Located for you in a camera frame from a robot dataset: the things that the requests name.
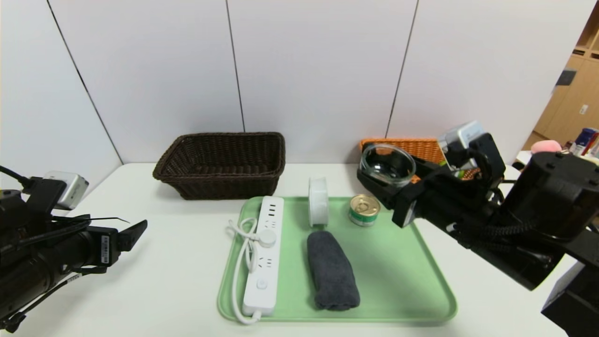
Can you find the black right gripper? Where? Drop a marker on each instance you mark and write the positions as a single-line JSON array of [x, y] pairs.
[[405, 209]]

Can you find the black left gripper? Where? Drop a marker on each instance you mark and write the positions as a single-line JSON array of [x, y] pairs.
[[106, 249]]

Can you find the tin can with gold lid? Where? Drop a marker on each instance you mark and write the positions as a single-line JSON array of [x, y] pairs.
[[364, 210]]

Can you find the dark grey towel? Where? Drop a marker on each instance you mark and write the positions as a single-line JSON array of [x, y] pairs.
[[332, 271]]

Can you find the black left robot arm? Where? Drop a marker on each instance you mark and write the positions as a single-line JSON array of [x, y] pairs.
[[32, 271]]

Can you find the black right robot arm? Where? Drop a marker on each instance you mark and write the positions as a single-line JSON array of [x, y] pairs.
[[547, 201]]

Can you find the orange wicker basket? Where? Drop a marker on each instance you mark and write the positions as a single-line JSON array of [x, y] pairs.
[[426, 149]]

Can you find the dark brown wicker basket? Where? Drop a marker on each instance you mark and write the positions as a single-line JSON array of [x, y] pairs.
[[220, 182]]

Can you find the white tape roll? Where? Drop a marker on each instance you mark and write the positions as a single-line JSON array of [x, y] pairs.
[[318, 203]]

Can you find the light green plastic tray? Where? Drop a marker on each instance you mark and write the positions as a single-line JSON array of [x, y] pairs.
[[393, 290]]

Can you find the pink plush toy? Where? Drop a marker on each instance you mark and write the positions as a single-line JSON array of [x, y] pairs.
[[545, 146]]

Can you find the light wooden cabinet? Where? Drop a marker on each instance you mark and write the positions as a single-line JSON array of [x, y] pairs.
[[566, 112]]

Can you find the blue package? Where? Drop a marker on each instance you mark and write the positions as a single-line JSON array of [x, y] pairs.
[[585, 139]]

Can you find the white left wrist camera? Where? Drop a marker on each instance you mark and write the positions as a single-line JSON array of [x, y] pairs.
[[68, 187]]

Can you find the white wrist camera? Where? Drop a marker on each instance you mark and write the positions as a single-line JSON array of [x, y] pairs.
[[68, 187], [461, 135]]

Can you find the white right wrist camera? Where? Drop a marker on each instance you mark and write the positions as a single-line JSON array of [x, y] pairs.
[[461, 135]]

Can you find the dark grey wall box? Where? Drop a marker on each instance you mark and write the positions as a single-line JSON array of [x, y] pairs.
[[566, 77]]

